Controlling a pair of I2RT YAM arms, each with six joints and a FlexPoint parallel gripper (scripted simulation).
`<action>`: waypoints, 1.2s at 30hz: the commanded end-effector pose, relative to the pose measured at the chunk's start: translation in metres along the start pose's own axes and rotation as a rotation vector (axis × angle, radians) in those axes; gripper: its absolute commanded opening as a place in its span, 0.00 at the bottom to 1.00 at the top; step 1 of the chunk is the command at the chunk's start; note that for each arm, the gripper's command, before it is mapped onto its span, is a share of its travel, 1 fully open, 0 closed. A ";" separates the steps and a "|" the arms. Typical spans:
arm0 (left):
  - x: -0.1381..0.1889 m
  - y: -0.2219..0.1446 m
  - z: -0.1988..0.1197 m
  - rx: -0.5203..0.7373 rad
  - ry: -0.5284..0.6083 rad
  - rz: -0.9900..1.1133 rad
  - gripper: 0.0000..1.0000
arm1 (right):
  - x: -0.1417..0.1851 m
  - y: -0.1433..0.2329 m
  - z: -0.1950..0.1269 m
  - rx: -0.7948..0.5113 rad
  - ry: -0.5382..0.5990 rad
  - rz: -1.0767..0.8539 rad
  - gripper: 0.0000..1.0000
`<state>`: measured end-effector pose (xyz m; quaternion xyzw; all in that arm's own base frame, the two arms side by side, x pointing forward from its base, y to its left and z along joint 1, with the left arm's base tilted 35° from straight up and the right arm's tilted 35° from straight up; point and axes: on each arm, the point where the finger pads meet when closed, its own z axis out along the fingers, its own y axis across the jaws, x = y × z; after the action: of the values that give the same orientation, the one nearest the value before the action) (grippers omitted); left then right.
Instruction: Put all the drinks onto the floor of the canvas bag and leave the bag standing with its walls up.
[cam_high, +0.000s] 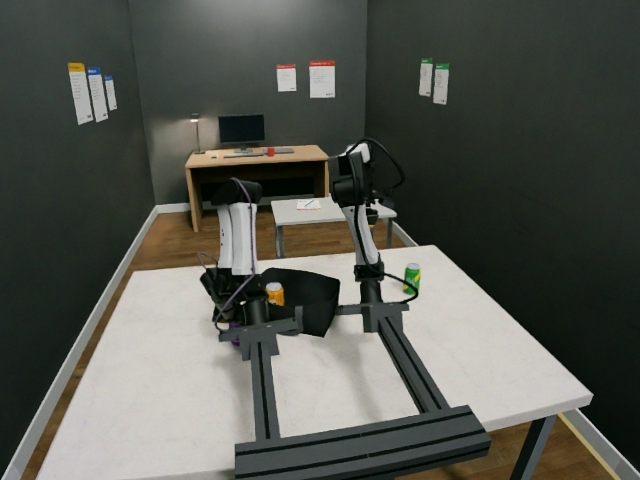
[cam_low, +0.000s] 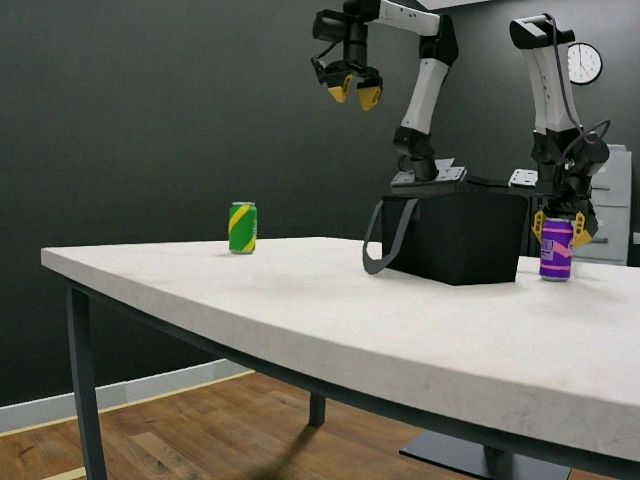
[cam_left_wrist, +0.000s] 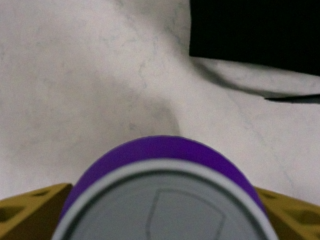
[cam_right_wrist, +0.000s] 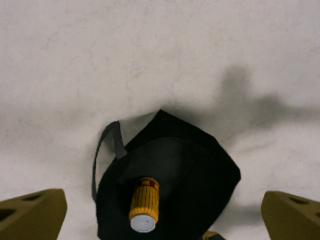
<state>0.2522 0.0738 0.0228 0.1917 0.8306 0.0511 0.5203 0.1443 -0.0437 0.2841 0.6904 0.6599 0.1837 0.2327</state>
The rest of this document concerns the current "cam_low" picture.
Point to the green and yellow soda can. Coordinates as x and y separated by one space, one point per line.
242 228

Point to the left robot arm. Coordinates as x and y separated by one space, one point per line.
552 62

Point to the purple drink can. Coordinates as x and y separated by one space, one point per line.
556 250

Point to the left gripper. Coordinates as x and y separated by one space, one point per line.
566 208

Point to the black tote bag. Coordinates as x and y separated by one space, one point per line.
460 237

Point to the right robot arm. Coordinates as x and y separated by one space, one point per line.
411 138

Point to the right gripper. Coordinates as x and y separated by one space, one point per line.
337 76

